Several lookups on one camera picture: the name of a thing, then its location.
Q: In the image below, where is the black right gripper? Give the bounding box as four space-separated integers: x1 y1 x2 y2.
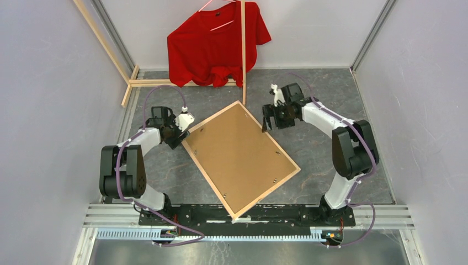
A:
262 102 295 132

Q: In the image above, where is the brown cardboard backing board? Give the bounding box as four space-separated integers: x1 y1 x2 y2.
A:
184 104 297 215

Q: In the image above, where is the light wooden picture frame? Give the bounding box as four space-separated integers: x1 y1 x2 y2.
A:
180 100 302 221

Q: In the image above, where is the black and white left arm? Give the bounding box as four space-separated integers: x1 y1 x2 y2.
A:
99 106 195 225

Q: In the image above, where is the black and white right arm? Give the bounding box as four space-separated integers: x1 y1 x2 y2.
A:
262 83 379 225

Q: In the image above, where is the wooden clothes rack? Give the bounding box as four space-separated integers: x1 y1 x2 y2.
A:
74 1 247 108

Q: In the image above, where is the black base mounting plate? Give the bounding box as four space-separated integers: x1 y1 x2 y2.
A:
138 203 356 228

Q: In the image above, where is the red t-shirt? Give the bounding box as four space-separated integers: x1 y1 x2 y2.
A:
167 1 272 88

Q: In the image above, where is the pink clothes hanger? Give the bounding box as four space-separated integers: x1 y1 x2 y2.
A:
195 1 237 33

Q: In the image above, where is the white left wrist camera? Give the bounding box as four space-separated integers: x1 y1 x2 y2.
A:
175 107 195 133

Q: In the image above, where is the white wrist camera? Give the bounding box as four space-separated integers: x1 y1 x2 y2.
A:
269 83 285 107
175 107 195 133

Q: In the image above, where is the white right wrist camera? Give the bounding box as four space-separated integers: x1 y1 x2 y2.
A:
269 83 285 107

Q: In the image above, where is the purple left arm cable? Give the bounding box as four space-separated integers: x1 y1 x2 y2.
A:
114 85 206 248

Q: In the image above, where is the aluminium rail frame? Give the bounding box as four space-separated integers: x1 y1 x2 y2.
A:
72 204 424 264

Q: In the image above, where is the left aluminium corner post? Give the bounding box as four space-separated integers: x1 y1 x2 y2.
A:
91 0 135 74

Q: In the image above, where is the aluminium corner post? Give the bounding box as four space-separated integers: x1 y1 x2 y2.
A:
350 0 397 74
91 0 135 74

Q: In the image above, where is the right aluminium corner post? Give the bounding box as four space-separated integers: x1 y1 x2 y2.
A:
350 0 397 74

